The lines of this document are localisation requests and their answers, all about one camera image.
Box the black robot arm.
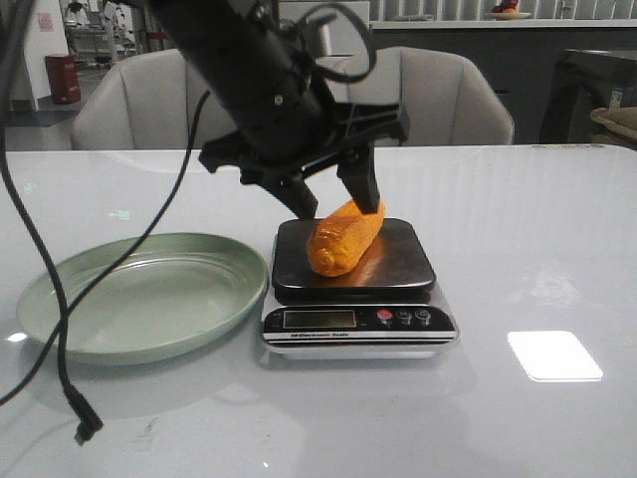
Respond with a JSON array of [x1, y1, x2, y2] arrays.
[[143, 1, 409, 219]]

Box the red trash bin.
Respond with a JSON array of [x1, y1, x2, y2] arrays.
[[45, 54, 82, 105]]

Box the dark side table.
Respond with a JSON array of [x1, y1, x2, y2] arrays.
[[539, 50, 636, 143]]

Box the pink wall notice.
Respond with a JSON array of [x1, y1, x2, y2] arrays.
[[37, 12, 54, 33]]

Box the right grey upholstered chair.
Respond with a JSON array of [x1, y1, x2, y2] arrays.
[[328, 46, 515, 146]]

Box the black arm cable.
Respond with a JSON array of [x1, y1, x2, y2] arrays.
[[0, 0, 212, 446]]

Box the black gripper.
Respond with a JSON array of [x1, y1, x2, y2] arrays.
[[199, 85, 409, 219]]

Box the left grey upholstered chair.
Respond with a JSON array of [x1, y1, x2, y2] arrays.
[[70, 49, 208, 150]]

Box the grey upholstered chair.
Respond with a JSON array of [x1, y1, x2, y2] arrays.
[[70, 49, 208, 150], [328, 46, 515, 146]]

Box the orange corn cob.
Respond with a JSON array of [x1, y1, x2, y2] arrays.
[[307, 200, 385, 277]]

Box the tan cushion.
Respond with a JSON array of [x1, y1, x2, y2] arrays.
[[590, 107, 637, 150]]

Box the white cabinet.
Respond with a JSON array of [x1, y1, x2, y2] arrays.
[[279, 1, 365, 58]]

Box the grey counter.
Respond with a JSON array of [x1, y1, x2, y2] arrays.
[[372, 19, 636, 143]]

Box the fruit bowl on counter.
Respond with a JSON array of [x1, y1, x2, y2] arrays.
[[487, 0, 532, 21]]

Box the black silver kitchen scale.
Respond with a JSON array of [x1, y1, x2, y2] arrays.
[[261, 218, 460, 359]]

